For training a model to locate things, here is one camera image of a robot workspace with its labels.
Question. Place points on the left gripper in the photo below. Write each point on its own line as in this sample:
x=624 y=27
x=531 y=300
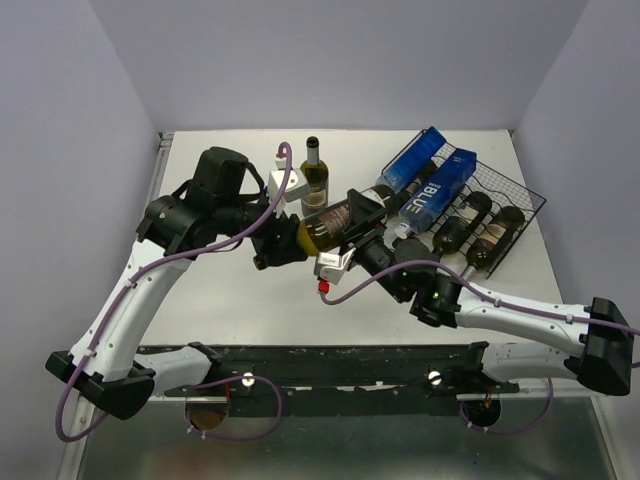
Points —
x=279 y=251

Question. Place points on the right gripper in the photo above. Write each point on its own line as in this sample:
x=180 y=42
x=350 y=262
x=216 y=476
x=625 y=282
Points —
x=363 y=212

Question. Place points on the dark green bottle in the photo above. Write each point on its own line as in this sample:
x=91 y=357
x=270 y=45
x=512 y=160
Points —
x=322 y=231

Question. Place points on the short blue glass bottle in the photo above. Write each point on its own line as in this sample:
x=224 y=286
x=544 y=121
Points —
x=407 y=164

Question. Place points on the tall green bottle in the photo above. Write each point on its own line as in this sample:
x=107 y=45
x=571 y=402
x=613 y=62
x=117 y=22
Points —
x=317 y=174

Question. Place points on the tall blue glass bottle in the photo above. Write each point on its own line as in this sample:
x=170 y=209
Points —
x=439 y=190

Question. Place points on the green bottle grey foil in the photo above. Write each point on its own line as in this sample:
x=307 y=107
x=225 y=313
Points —
x=492 y=241

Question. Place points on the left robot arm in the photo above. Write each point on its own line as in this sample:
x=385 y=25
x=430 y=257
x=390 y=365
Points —
x=225 y=202

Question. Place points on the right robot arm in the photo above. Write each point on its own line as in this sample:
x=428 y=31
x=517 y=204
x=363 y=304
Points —
x=591 y=344

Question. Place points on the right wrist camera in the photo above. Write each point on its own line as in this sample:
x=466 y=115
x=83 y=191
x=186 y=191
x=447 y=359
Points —
x=329 y=268

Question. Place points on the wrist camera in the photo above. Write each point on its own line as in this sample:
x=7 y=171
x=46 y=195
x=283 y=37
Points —
x=296 y=186
x=329 y=268

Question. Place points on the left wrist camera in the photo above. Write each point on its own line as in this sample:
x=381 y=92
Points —
x=296 y=186

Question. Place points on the black wire wine rack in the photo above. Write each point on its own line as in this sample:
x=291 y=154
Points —
x=503 y=192

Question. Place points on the black mounting base plate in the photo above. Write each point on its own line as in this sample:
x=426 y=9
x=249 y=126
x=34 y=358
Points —
x=340 y=381

